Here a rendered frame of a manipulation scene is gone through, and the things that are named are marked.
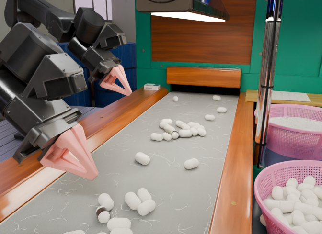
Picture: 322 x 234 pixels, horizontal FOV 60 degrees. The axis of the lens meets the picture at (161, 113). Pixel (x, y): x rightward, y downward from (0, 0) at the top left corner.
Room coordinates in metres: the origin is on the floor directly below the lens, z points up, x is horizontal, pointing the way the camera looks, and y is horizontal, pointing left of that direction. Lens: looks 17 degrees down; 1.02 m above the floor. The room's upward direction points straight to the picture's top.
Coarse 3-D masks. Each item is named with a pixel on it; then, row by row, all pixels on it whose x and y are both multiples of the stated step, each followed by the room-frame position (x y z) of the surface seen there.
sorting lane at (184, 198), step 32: (192, 96) 1.14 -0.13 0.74; (224, 96) 1.14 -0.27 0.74; (128, 128) 0.76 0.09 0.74; (160, 128) 0.76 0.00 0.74; (224, 128) 0.76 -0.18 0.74; (96, 160) 0.55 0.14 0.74; (128, 160) 0.55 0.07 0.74; (160, 160) 0.55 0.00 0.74; (224, 160) 0.55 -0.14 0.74; (64, 192) 0.43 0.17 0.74; (96, 192) 0.43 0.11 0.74; (160, 192) 0.43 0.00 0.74; (192, 192) 0.43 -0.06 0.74; (0, 224) 0.34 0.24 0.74; (32, 224) 0.35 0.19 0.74; (64, 224) 0.35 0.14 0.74; (96, 224) 0.35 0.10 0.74; (160, 224) 0.35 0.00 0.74; (192, 224) 0.35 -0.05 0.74
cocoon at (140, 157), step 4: (140, 152) 0.55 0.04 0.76; (136, 156) 0.54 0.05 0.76; (140, 156) 0.53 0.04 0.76; (144, 156) 0.53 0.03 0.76; (148, 156) 0.53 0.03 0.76; (136, 160) 0.54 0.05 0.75; (140, 160) 0.53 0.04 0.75; (144, 160) 0.52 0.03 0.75; (148, 160) 0.53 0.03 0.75; (144, 164) 0.53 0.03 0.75
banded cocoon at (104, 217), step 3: (99, 207) 0.36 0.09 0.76; (96, 210) 0.36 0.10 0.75; (102, 213) 0.35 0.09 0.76; (105, 213) 0.35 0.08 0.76; (108, 213) 0.35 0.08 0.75; (99, 216) 0.35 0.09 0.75; (102, 216) 0.35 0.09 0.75; (105, 216) 0.35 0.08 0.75; (108, 216) 0.35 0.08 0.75; (99, 219) 0.35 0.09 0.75; (102, 219) 0.34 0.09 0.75; (105, 219) 0.34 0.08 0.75; (108, 219) 0.35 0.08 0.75; (102, 222) 0.34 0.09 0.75; (105, 222) 0.34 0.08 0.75
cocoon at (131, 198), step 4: (128, 192) 0.40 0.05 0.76; (132, 192) 0.40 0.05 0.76; (128, 196) 0.39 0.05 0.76; (132, 196) 0.39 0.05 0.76; (136, 196) 0.39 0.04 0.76; (128, 200) 0.38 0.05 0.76; (132, 200) 0.38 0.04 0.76; (136, 200) 0.38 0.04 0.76; (128, 204) 0.38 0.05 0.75; (132, 204) 0.37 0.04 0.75; (136, 204) 0.37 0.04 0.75; (132, 208) 0.37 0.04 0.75; (136, 208) 0.37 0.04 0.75
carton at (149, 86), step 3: (147, 84) 1.17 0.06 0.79; (150, 84) 1.17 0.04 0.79; (153, 84) 1.17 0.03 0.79; (156, 84) 1.17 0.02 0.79; (159, 84) 1.17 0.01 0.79; (144, 87) 1.16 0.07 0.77; (147, 87) 1.16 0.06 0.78; (150, 87) 1.16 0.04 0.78; (153, 87) 1.15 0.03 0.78; (156, 87) 1.15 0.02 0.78; (159, 87) 1.17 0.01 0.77
